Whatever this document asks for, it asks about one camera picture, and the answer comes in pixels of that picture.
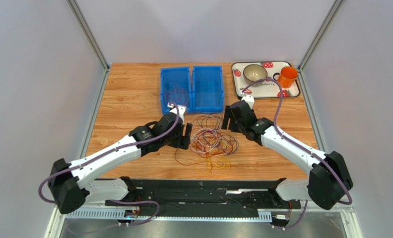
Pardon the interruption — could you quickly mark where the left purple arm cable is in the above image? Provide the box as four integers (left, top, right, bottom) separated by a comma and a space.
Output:
38, 102, 181, 204

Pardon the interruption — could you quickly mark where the dark blue cable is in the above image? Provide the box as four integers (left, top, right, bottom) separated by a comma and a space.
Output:
191, 114, 239, 156

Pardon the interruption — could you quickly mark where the left aluminium frame post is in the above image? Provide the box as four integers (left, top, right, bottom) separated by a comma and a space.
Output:
66, 0, 110, 72

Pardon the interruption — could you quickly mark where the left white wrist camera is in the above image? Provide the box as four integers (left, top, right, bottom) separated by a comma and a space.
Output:
167, 102, 188, 123

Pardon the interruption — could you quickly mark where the right aluminium frame post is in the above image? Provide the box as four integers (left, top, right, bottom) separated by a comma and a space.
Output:
298, 0, 345, 72

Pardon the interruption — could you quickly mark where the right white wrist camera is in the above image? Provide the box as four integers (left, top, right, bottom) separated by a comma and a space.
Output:
238, 93, 255, 109

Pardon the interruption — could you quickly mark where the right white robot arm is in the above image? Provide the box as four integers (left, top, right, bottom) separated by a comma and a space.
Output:
222, 101, 353, 210

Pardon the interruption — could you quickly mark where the red cable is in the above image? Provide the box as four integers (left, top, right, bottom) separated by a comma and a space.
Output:
174, 128, 240, 171

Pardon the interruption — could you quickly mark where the yellow cable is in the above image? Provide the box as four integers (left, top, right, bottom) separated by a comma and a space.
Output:
193, 155, 232, 178

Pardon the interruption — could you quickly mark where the beige ceramic bowl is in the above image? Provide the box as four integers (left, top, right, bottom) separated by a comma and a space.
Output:
243, 64, 268, 85

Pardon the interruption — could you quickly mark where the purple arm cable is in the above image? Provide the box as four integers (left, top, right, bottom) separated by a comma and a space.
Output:
241, 78, 353, 205
38, 102, 181, 204

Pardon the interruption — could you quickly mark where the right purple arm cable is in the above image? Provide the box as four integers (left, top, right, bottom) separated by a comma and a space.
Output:
241, 78, 353, 205

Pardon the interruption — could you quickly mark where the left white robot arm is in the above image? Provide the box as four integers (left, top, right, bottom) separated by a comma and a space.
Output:
42, 106, 192, 214

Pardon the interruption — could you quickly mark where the aluminium frame post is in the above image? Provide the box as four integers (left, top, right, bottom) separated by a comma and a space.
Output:
66, 0, 110, 72
298, 0, 345, 72

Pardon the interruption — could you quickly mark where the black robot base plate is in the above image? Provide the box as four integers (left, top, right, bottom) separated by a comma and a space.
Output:
121, 177, 302, 215

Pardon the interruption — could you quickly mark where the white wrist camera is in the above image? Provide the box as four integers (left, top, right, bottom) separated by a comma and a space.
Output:
167, 102, 188, 123
238, 93, 255, 109

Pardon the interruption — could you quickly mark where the left blue plastic bin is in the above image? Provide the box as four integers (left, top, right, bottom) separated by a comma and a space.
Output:
160, 66, 194, 115

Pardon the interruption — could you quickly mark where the blue plastic bin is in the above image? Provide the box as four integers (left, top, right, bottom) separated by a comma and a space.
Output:
192, 65, 224, 114
160, 66, 194, 115

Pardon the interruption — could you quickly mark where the right blue plastic bin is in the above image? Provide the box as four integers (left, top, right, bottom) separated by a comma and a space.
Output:
192, 65, 224, 114

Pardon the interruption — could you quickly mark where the slotted cable duct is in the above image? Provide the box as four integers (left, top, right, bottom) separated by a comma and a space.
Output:
65, 207, 272, 223

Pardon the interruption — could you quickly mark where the orange mug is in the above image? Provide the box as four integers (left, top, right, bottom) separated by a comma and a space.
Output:
273, 66, 298, 88

